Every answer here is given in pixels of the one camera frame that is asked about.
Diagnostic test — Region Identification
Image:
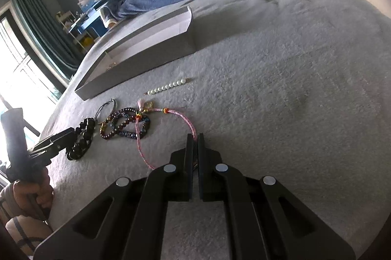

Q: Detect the white shelf unit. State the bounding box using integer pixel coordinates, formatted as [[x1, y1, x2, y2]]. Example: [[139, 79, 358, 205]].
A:
[[56, 11, 92, 50]]

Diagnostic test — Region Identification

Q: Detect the person's left hand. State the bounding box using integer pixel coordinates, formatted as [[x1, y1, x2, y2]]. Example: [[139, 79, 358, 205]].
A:
[[0, 168, 54, 220]]

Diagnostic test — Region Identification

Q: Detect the person's left forearm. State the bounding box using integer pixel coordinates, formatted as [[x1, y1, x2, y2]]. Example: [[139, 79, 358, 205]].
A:
[[4, 215, 53, 256]]

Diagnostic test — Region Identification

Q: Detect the black bead bracelet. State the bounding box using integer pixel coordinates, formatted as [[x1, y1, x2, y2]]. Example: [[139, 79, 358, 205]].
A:
[[66, 118, 98, 160]]

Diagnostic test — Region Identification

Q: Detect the teal curtain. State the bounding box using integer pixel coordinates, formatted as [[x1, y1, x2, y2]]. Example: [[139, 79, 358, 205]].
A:
[[8, 0, 82, 81]]

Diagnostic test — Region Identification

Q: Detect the blue desk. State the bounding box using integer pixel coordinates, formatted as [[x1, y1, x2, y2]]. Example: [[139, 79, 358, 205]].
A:
[[68, 0, 123, 38]]

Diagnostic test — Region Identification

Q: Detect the white pearl string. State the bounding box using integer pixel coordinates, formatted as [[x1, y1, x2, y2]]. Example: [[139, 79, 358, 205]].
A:
[[146, 77, 190, 95]]

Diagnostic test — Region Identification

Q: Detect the grey cardboard box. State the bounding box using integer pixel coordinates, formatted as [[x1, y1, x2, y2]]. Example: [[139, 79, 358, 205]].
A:
[[75, 6, 196, 101]]

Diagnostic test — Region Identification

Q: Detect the dark blue bead bracelet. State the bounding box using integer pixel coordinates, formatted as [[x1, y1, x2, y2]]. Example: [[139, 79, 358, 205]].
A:
[[111, 115, 151, 139]]

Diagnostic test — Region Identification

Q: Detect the dark red bead bracelet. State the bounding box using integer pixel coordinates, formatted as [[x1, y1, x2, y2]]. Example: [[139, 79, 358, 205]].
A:
[[100, 108, 140, 139]]

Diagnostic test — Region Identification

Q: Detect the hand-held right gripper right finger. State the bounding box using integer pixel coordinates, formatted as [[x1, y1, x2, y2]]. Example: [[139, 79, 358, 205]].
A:
[[197, 133, 356, 260]]

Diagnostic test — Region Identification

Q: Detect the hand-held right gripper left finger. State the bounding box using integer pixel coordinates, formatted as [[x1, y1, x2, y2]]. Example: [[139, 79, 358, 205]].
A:
[[33, 133, 194, 260]]

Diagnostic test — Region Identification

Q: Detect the thin black cord bracelet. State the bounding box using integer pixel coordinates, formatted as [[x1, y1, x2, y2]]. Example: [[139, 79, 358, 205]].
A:
[[95, 99, 117, 122]]

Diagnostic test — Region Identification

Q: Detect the gold charm with pink tassel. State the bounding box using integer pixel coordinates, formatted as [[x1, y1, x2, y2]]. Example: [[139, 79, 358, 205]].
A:
[[137, 99, 153, 114]]

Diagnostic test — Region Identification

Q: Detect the grey fleece bedspread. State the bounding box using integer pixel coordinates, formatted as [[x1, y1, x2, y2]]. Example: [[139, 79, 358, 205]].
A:
[[38, 0, 387, 260]]

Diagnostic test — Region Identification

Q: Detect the window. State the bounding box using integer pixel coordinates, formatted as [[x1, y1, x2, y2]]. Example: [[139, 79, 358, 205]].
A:
[[0, 3, 62, 134]]

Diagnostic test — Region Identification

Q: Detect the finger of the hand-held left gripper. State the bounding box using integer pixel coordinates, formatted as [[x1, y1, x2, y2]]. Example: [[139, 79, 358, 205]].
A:
[[27, 128, 77, 160]]

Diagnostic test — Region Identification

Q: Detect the pink rope bracelet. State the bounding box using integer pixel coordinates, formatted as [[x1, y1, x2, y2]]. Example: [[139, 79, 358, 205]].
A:
[[135, 107, 195, 170]]

